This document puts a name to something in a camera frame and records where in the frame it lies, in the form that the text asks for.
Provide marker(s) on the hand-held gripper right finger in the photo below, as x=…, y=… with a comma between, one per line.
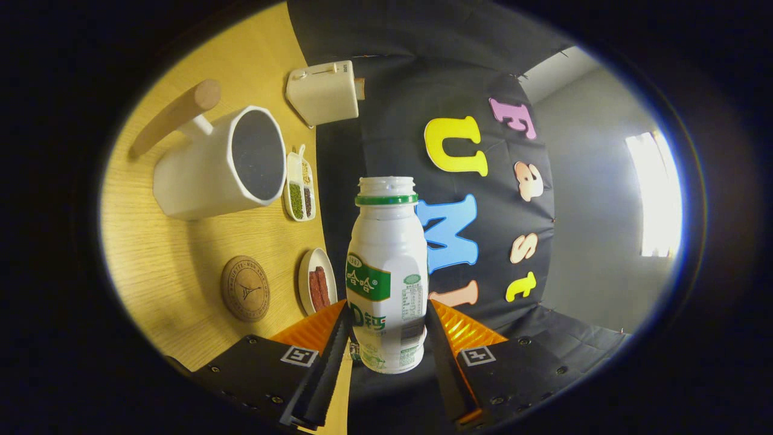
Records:
x=450, y=371

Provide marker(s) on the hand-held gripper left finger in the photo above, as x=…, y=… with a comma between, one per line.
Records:
x=326, y=371

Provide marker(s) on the round cork coaster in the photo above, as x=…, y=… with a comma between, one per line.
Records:
x=244, y=289

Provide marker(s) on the white juice bottle green label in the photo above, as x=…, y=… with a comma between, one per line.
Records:
x=386, y=254

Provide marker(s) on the red dried meat slice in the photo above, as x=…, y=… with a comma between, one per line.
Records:
x=325, y=287
x=314, y=291

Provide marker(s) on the white round plate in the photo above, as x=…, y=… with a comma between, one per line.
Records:
x=304, y=281

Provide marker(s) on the white divided dish with beans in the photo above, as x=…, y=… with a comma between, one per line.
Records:
x=296, y=199

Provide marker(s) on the wooden table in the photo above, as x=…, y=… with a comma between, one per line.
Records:
x=181, y=260

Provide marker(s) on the black backdrop cloth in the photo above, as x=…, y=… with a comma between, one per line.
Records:
x=386, y=139

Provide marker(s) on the bright ceiling light panel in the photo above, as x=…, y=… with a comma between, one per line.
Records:
x=655, y=193

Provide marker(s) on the white toaster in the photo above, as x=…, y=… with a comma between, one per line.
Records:
x=323, y=93

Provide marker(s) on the slice of toast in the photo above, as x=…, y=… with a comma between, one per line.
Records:
x=360, y=88

